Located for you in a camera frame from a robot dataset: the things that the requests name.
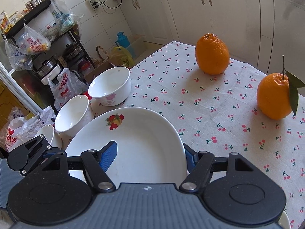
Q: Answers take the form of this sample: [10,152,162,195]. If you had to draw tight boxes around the cherry print tablecloth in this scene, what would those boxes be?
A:
[91,41,304,228]

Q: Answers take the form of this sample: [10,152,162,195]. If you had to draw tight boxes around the wall power strip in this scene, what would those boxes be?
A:
[87,0,99,10]

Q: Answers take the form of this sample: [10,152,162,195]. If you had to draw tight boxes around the white bowl pink flowers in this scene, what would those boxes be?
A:
[88,67,131,106]

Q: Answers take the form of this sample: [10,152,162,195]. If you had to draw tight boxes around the orange with green leaf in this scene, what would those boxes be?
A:
[256,66,304,120]

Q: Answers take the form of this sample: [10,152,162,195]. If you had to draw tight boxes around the yellow plastic bag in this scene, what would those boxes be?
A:
[110,46,135,69]

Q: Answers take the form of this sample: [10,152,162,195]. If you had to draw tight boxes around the white floral bowl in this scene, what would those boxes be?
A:
[35,125,62,149]
[54,95,94,137]

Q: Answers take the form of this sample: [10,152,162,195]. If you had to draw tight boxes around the red white plastic bag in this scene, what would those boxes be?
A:
[47,68,88,112]

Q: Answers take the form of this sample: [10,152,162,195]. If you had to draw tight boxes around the blue thermos jug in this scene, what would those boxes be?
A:
[115,31,130,48]

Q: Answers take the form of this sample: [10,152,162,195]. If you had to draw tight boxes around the black storage shelf rack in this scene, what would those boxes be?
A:
[1,0,93,87]

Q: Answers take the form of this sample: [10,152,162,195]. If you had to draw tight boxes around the bumpy orange without leaf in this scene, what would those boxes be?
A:
[195,33,230,76]

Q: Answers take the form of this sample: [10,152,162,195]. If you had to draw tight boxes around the white plate with fruit print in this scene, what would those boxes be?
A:
[66,107,187,186]

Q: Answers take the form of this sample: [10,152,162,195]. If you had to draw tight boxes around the white kitchen cabinets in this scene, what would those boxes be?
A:
[117,0,304,79]

